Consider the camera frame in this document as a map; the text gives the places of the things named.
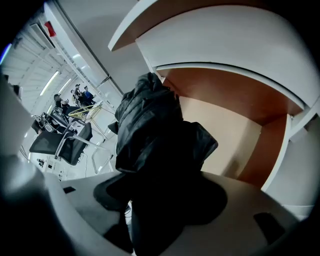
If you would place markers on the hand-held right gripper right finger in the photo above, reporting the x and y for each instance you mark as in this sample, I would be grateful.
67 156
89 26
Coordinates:
237 205

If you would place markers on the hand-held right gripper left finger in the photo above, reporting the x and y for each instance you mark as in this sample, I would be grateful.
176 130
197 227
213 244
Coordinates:
87 215

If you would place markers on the white desk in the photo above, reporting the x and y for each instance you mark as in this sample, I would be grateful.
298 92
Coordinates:
135 22

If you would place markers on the black office chair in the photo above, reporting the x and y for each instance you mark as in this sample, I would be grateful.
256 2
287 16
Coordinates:
75 145

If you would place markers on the patterned stool with gold legs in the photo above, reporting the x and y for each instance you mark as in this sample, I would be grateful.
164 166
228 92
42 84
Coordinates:
86 111

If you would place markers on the person's white shirt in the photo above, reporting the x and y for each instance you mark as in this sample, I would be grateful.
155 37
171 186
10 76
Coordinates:
15 120

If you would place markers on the ceiling light bar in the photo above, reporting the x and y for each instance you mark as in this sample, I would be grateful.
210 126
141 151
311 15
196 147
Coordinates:
65 85
50 82

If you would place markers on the red wall sign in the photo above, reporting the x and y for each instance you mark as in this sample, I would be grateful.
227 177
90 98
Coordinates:
50 29

